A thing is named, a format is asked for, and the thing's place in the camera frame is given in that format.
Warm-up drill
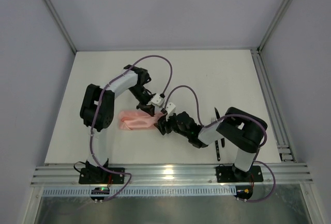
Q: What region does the pink cloth napkin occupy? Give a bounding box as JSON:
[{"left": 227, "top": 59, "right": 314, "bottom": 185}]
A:
[{"left": 118, "top": 110, "right": 163, "bottom": 130}]

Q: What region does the black handled fork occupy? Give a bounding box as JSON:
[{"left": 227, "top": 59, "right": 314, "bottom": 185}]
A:
[{"left": 210, "top": 117, "right": 221, "bottom": 161}]

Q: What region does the black handled knife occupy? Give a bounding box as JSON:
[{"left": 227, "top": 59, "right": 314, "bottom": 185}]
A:
[{"left": 214, "top": 107, "right": 225, "bottom": 148}]

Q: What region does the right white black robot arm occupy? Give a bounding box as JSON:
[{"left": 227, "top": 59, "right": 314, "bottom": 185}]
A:
[{"left": 154, "top": 107, "right": 268, "bottom": 182}]

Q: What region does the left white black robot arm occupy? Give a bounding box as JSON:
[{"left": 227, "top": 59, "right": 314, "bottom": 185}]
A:
[{"left": 80, "top": 65, "right": 155, "bottom": 177}]

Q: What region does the left black controller board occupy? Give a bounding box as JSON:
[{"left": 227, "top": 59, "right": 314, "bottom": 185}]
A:
[{"left": 90, "top": 186, "right": 110, "bottom": 203}]

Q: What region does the black controller board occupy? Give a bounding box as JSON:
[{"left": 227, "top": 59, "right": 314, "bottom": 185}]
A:
[
  {"left": 235, "top": 185, "right": 253, "bottom": 201},
  {"left": 90, "top": 186, "right": 110, "bottom": 203}
]

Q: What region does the right black controller board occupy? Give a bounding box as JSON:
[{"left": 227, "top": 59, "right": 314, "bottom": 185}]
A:
[{"left": 235, "top": 185, "right": 253, "bottom": 201}]

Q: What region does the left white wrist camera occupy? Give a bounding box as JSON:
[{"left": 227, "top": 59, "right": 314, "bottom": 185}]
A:
[{"left": 148, "top": 94, "right": 165, "bottom": 108}]

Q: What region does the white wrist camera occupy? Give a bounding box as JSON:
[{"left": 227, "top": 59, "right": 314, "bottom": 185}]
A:
[
  {"left": 148, "top": 94, "right": 165, "bottom": 108},
  {"left": 161, "top": 102, "right": 176, "bottom": 120}
]

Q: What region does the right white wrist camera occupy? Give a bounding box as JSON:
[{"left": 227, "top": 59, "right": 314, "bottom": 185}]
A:
[{"left": 161, "top": 102, "right": 176, "bottom": 120}]

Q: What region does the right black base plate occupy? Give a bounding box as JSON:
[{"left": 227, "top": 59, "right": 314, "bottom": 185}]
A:
[{"left": 215, "top": 165, "right": 264, "bottom": 183}]

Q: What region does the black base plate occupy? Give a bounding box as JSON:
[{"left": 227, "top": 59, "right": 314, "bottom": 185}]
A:
[
  {"left": 215, "top": 165, "right": 264, "bottom": 183},
  {"left": 79, "top": 167, "right": 125, "bottom": 185}
]

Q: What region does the slotted grey cable duct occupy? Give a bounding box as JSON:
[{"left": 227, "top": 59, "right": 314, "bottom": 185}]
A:
[{"left": 42, "top": 185, "right": 235, "bottom": 197}]

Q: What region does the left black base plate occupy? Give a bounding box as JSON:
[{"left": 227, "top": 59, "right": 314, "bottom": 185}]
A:
[{"left": 79, "top": 167, "right": 125, "bottom": 185}]

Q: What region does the right aluminium corner post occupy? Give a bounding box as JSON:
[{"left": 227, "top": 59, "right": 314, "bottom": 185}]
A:
[{"left": 257, "top": 0, "right": 307, "bottom": 53}]

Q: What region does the aluminium corner post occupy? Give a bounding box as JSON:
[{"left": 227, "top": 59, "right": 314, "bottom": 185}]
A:
[
  {"left": 257, "top": 0, "right": 307, "bottom": 53},
  {"left": 42, "top": 0, "right": 78, "bottom": 55}
]

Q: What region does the right aluminium side rail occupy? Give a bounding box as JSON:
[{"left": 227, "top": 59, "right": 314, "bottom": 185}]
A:
[{"left": 250, "top": 49, "right": 297, "bottom": 163}]

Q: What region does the aluminium front rail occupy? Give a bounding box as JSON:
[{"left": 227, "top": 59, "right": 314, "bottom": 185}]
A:
[{"left": 31, "top": 163, "right": 313, "bottom": 186}]

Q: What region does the left aluminium corner post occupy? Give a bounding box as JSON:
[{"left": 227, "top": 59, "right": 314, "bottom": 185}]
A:
[{"left": 42, "top": 0, "right": 78, "bottom": 55}]

